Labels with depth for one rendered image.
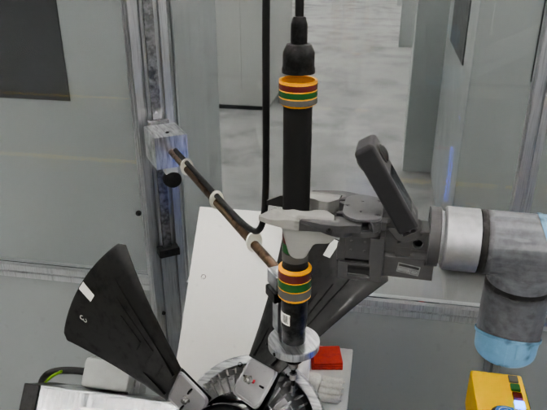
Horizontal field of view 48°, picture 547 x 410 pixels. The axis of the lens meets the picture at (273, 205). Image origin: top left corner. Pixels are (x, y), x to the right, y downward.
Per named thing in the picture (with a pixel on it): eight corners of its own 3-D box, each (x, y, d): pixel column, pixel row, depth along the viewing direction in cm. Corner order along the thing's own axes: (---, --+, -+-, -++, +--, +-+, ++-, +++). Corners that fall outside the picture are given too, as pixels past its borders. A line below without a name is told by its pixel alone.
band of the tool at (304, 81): (272, 102, 70) (272, 77, 69) (305, 98, 71) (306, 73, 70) (288, 112, 66) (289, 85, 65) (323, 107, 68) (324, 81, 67)
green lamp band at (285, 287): (272, 280, 80) (272, 272, 79) (302, 272, 81) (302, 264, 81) (286, 297, 76) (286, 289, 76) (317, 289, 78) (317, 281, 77)
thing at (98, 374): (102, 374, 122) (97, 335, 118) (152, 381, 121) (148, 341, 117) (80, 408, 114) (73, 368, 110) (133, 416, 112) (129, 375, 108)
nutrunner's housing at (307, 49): (274, 356, 85) (274, 15, 66) (299, 348, 86) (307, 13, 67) (286, 373, 82) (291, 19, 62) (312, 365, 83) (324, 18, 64)
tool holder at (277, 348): (253, 330, 86) (252, 271, 82) (298, 318, 89) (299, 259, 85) (281, 368, 79) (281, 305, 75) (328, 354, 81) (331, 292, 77)
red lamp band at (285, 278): (272, 272, 79) (272, 263, 79) (302, 264, 81) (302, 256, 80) (286, 288, 76) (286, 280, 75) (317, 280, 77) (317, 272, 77)
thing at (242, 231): (168, 155, 127) (168, 149, 126) (175, 154, 127) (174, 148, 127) (277, 281, 82) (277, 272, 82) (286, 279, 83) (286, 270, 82)
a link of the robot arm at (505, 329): (537, 329, 82) (553, 257, 77) (536, 381, 72) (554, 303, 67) (476, 315, 84) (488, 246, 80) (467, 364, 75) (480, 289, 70)
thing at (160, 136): (145, 158, 136) (141, 121, 132) (175, 153, 138) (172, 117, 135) (157, 173, 127) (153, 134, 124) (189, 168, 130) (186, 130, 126)
